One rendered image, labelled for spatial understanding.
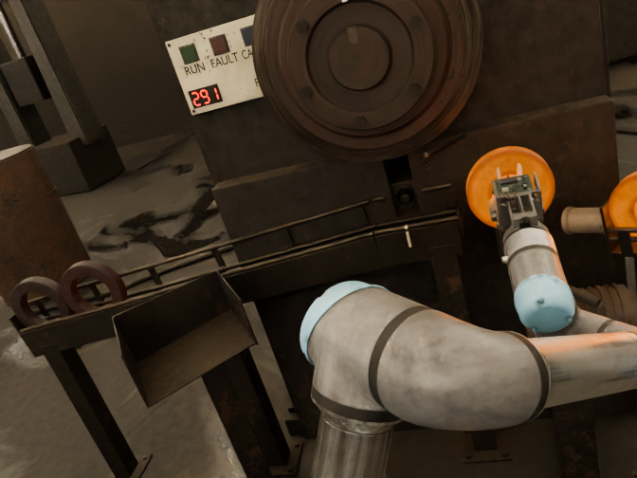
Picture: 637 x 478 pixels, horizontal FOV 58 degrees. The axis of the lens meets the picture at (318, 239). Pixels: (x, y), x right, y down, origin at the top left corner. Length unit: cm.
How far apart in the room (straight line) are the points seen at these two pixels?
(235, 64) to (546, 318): 92
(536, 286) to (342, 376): 34
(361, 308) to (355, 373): 7
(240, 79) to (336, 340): 92
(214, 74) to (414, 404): 105
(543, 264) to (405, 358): 38
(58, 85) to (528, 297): 597
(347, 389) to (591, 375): 27
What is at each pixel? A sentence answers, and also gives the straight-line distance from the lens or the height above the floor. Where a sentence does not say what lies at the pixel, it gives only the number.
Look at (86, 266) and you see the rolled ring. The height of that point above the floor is 76.
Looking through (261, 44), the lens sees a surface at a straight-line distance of 126.
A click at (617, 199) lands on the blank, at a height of 73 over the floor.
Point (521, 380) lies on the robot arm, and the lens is 58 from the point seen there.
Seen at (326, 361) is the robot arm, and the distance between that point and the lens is 64.
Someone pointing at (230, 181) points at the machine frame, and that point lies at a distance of 151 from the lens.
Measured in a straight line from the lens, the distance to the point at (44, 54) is 649.
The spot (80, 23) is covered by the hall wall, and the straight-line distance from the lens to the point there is 857.
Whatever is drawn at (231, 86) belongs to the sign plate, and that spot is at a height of 110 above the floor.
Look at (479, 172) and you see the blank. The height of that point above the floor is 87.
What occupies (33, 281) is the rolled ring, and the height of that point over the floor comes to 75.
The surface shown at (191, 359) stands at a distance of 134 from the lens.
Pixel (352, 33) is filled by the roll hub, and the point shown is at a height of 116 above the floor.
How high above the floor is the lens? 126
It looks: 23 degrees down
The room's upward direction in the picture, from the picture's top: 17 degrees counter-clockwise
